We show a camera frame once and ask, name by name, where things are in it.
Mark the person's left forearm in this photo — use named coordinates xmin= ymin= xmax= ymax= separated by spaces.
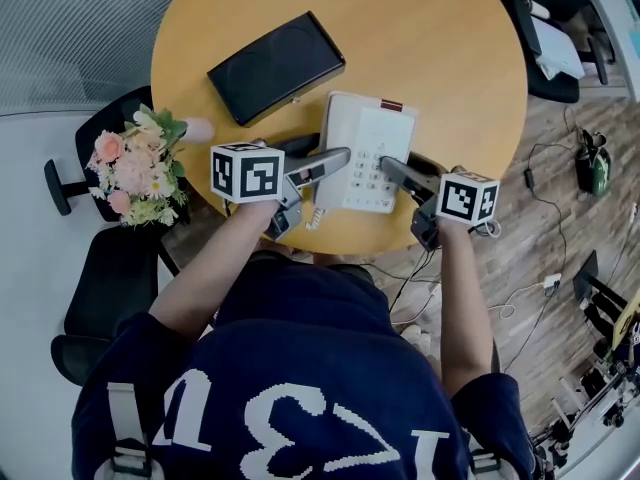
xmin=148 ymin=199 xmax=282 ymax=342

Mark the white desk telephone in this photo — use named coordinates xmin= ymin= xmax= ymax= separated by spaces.
xmin=313 ymin=90 xmax=420 ymax=215

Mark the person's right forearm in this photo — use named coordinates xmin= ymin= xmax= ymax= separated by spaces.
xmin=433 ymin=221 xmax=497 ymax=400

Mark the black metal stand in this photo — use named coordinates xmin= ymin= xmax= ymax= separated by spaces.
xmin=572 ymin=249 xmax=629 ymax=325

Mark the green and black bag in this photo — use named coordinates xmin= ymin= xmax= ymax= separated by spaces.
xmin=574 ymin=128 xmax=613 ymax=198

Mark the white floor cable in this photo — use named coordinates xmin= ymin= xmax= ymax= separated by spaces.
xmin=487 ymin=282 xmax=551 ymax=320

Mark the black office chair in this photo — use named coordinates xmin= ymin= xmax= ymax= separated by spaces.
xmin=43 ymin=84 xmax=192 ymax=387
xmin=492 ymin=0 xmax=618 ymax=105

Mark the person's navy printed shirt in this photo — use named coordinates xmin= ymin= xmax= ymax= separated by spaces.
xmin=69 ymin=249 xmax=537 ymax=480

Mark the black rectangular box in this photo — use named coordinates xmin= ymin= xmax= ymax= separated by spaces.
xmin=206 ymin=10 xmax=347 ymax=129

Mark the yellow sign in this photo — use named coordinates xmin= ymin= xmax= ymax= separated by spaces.
xmin=611 ymin=289 xmax=640 ymax=350

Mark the pink vase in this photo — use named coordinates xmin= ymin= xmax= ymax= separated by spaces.
xmin=181 ymin=117 xmax=217 ymax=145

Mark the pink and white flower bouquet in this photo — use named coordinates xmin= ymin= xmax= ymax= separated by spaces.
xmin=86 ymin=103 xmax=190 ymax=229

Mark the white paper stack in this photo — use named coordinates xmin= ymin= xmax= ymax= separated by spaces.
xmin=529 ymin=14 xmax=587 ymax=80

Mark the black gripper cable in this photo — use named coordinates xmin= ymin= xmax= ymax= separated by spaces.
xmin=387 ymin=219 xmax=502 ymax=319

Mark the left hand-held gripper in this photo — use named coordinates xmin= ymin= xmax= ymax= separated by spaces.
xmin=210 ymin=132 xmax=352 ymax=242

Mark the black cable with adapter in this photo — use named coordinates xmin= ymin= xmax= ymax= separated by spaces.
xmin=521 ymin=141 xmax=570 ymax=270

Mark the person's foot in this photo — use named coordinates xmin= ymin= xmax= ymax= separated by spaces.
xmin=399 ymin=323 xmax=432 ymax=355

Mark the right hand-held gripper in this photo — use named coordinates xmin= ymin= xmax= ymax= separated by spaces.
xmin=379 ymin=152 xmax=502 ymax=253

